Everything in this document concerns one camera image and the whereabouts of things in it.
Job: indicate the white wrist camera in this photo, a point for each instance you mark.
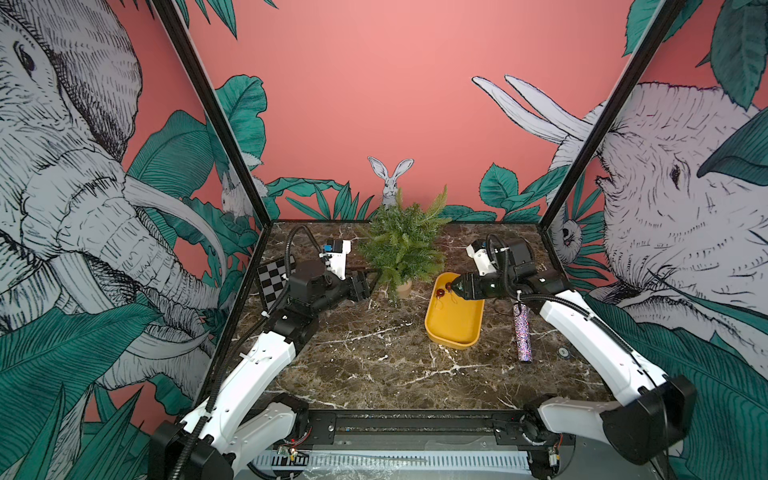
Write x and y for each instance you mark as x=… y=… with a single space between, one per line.
x=477 y=251
x=334 y=254

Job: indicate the black white checkerboard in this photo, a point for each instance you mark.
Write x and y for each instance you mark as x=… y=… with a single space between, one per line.
x=271 y=281

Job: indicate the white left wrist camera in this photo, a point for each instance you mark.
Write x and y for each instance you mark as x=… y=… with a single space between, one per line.
x=334 y=254

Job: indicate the purple glitter tube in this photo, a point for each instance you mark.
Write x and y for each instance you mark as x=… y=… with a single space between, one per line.
x=522 y=333

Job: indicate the black corner frame post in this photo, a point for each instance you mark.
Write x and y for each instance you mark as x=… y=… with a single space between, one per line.
x=171 y=20
x=650 y=41

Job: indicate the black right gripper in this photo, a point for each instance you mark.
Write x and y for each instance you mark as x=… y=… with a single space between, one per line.
x=471 y=283

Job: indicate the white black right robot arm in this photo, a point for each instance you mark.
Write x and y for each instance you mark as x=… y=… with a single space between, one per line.
x=650 y=411

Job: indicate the black corner frame post right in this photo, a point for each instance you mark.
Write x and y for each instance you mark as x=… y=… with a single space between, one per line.
x=650 y=41

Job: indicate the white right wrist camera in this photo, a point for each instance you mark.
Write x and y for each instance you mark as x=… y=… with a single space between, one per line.
x=477 y=251

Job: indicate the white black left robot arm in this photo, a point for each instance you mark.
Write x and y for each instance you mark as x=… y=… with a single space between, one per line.
x=223 y=435

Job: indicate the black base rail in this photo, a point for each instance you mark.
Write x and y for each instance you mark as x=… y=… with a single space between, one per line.
x=503 y=427

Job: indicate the black corner frame post left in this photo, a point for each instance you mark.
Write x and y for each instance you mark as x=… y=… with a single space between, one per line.
x=171 y=20

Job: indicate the yellow plastic tray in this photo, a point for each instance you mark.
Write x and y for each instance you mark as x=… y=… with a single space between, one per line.
x=451 y=321

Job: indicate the small green christmas tree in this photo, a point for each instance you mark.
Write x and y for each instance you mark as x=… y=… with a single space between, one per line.
x=400 y=242

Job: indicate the white slotted cable duct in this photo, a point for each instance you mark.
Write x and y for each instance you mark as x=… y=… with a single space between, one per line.
x=511 y=462

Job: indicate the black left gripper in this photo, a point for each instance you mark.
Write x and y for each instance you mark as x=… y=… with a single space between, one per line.
x=363 y=291

